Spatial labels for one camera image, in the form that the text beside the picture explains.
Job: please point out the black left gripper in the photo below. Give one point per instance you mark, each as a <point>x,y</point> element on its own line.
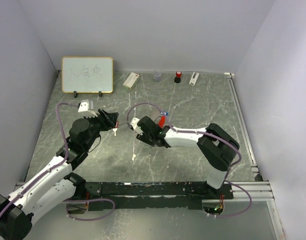
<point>107,121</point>

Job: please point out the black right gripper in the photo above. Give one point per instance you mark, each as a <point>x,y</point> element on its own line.
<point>144,138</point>

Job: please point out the red tagged key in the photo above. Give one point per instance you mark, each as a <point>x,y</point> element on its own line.
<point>115,128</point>

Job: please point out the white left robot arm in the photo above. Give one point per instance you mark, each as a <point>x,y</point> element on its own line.
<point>56,182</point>

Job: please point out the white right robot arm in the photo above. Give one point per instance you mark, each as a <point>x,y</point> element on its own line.
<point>218,147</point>

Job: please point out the black whiteboard stand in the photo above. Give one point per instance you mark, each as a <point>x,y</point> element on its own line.
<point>75,94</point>

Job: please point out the white cardboard box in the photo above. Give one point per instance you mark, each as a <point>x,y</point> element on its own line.
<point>131,81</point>

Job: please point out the red black stamp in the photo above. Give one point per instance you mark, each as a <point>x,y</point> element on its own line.
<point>177,78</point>

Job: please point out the clear jar of paperclips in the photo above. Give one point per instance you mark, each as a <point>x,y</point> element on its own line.
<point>157,75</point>

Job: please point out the white stapler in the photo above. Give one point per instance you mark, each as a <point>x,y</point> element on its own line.
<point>193,78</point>

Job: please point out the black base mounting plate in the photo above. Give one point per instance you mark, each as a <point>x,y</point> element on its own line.
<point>157,195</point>

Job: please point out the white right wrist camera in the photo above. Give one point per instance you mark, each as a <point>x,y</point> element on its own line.
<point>135,126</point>

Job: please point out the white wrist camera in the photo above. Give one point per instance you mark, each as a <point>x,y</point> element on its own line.
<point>86,109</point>
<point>135,126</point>

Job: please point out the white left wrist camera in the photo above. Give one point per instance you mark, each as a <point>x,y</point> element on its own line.
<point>86,109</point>

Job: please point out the small whiteboard yellow frame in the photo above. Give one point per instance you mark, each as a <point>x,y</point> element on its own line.
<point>87,74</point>

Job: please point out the aluminium rail frame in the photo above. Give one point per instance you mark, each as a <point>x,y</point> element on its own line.
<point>122,158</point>

